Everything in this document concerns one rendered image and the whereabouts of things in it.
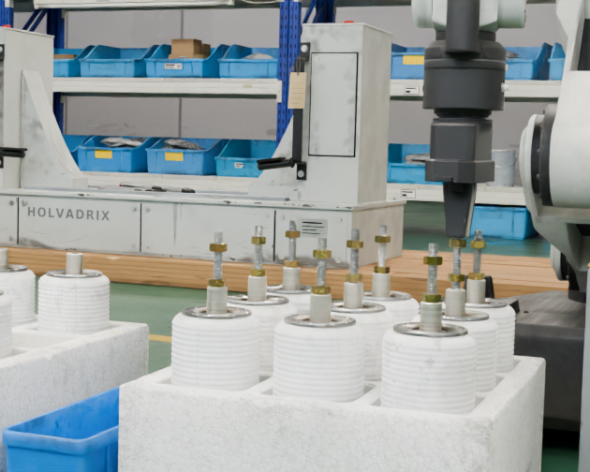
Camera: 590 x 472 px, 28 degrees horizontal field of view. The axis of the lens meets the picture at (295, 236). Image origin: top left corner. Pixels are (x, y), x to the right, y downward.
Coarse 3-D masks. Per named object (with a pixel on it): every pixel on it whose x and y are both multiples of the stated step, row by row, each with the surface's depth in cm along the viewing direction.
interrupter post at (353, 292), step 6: (348, 282) 134; (360, 282) 134; (348, 288) 133; (354, 288) 133; (360, 288) 133; (348, 294) 133; (354, 294) 133; (360, 294) 133; (348, 300) 133; (354, 300) 133; (360, 300) 133; (348, 306) 133; (354, 306) 133; (360, 306) 133
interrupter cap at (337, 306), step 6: (336, 306) 135; (342, 306) 136; (366, 306) 135; (372, 306) 135; (378, 306) 135; (384, 306) 134; (342, 312) 131; (348, 312) 130; (354, 312) 130; (360, 312) 130; (366, 312) 131; (372, 312) 131; (378, 312) 132
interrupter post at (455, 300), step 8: (448, 288) 131; (448, 296) 130; (456, 296) 129; (464, 296) 129; (448, 304) 130; (456, 304) 129; (464, 304) 130; (448, 312) 130; (456, 312) 129; (464, 312) 130
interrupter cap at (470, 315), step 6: (444, 312) 132; (468, 312) 132; (474, 312) 132; (480, 312) 132; (444, 318) 127; (450, 318) 127; (456, 318) 127; (462, 318) 127; (468, 318) 127; (474, 318) 127; (480, 318) 127; (486, 318) 128
